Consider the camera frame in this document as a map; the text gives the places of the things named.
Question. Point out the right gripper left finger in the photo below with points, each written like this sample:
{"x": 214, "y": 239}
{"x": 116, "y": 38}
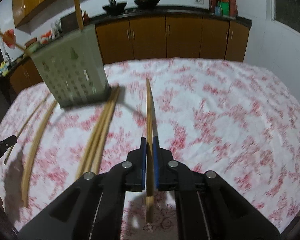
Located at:
{"x": 92, "y": 207}

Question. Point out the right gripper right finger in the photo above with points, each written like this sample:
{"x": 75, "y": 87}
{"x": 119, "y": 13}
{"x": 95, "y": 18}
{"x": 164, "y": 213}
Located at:
{"x": 207, "y": 206}

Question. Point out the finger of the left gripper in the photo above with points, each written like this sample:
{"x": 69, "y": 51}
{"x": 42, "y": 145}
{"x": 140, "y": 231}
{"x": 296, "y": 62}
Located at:
{"x": 7, "y": 143}

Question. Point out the wooden chopstick group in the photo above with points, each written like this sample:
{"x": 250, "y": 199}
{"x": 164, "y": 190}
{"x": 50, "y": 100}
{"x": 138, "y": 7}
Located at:
{"x": 89, "y": 159}
{"x": 101, "y": 134}
{"x": 92, "y": 136}

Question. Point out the yellow detergent bottle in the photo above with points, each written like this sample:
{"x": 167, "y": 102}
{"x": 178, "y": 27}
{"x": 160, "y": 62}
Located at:
{"x": 4, "y": 68}

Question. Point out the green basin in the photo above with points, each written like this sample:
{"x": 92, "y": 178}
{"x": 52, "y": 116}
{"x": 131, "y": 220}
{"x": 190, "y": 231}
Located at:
{"x": 33, "y": 47}

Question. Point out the green perforated utensil holder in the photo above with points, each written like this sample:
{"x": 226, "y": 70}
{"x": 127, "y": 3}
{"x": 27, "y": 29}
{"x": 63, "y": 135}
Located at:
{"x": 72, "y": 68}

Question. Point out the orange plastic bag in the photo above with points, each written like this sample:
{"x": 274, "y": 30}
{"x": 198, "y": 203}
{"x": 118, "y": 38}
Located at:
{"x": 45, "y": 38}

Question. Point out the black countertop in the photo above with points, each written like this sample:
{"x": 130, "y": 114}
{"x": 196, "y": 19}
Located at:
{"x": 140, "y": 13}

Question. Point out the wooden lower cabinets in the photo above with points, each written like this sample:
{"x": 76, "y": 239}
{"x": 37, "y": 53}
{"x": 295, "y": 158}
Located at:
{"x": 73, "y": 65}

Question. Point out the black wok left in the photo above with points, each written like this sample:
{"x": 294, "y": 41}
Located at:
{"x": 114, "y": 7}

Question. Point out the green bottle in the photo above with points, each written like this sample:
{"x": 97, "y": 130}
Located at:
{"x": 225, "y": 8}

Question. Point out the black wok with lid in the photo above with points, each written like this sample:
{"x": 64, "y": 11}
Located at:
{"x": 146, "y": 3}

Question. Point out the red plastic bag on wall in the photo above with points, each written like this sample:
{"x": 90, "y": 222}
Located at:
{"x": 10, "y": 32}

